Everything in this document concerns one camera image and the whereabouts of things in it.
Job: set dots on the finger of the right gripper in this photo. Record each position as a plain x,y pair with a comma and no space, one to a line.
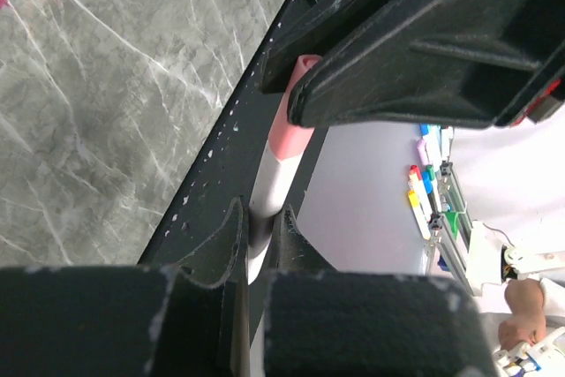
335,10
466,63

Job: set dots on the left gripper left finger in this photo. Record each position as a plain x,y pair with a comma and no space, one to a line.
189,318

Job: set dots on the markers in background holder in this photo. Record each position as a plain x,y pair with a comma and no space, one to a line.
433,184

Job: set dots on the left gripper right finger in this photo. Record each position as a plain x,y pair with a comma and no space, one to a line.
321,322

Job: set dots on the person hand in background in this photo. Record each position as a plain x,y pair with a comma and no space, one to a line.
527,323

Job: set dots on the white pen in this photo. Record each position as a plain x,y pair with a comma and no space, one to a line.
271,187

